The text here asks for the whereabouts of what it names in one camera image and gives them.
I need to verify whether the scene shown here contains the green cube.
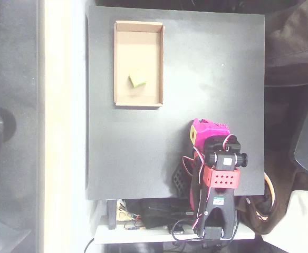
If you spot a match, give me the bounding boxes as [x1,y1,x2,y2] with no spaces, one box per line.
[128,68,147,89]

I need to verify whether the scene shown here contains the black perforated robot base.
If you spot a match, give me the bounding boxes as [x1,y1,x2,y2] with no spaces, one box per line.
[170,162,193,201]

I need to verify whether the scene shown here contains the cardboard box tray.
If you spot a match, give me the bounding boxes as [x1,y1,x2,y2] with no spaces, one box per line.
[113,20,165,108]

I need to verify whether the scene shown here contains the small black connector box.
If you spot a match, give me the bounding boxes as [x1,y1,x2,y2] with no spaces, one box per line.
[168,223,186,235]

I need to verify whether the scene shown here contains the beige controller board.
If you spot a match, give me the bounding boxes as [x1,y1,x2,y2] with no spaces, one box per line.
[116,200,133,221]

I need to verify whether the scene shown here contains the white shelf board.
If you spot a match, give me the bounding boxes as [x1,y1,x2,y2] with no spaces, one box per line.
[94,222,255,245]

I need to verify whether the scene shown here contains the brown blanket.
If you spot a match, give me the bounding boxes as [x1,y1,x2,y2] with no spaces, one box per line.
[264,1,308,69]

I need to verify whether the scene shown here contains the white cloth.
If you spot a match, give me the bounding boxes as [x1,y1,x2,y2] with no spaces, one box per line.
[262,189,308,253]

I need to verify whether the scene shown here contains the orange cable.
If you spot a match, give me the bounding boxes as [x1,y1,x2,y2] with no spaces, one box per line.
[264,172,276,221]

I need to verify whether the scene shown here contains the black looped cable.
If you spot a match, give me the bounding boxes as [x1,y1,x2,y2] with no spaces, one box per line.
[171,218,205,242]

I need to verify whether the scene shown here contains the thin red black wires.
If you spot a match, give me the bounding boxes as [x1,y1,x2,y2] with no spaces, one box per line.
[122,220,146,230]

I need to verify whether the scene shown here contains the black power cable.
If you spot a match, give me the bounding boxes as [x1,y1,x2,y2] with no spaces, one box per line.
[83,237,95,253]

